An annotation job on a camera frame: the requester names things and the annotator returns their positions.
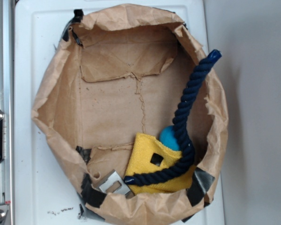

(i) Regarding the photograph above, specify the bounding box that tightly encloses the yellow knitted cloth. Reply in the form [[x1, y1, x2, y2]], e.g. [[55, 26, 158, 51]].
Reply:
[[125, 133, 196, 194]]

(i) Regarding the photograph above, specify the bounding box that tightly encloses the brown paper bag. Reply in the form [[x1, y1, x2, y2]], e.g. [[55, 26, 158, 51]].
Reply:
[[32, 4, 229, 225]]

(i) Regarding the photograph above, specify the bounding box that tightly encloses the aluminium frame rail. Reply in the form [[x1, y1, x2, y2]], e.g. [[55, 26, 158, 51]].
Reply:
[[0, 0, 15, 225]]

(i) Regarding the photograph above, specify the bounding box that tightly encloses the light blue ball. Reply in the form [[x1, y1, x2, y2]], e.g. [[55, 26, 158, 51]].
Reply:
[[159, 126, 180, 151]]

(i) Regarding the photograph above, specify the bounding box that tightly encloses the silver metal block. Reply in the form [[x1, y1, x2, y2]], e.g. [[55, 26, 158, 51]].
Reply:
[[96, 170, 134, 198]]

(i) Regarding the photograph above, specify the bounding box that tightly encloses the dark blue twisted rope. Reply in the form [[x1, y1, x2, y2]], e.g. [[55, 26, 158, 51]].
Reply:
[[123, 49, 222, 186]]

